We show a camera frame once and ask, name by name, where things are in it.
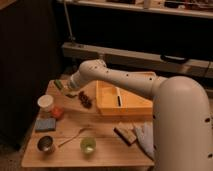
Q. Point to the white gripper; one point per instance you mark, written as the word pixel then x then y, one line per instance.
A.
pixel 72 82

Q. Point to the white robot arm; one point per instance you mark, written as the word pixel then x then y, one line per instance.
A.
pixel 182 124

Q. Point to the white paper cup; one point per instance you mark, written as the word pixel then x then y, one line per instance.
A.
pixel 46 103

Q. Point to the green plastic cup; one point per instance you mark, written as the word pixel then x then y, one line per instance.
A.
pixel 88 145

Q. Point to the metal cup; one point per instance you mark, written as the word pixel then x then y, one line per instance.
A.
pixel 46 144

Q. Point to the orange round object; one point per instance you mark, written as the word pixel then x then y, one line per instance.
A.
pixel 57 113

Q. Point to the yellow wooden tray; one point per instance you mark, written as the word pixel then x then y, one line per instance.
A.
pixel 113 101

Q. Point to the metal vertical pole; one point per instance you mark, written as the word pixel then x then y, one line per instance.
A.
pixel 71 36

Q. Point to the wooden spoon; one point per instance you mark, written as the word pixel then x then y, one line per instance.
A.
pixel 75 136

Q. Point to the blue sponge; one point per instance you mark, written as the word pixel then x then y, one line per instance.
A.
pixel 43 125

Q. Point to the grey cloth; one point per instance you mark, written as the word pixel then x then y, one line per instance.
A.
pixel 144 135

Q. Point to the wooden shelf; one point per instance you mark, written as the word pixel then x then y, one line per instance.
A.
pixel 129 7

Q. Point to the grey metal rail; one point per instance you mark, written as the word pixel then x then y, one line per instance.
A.
pixel 138 59

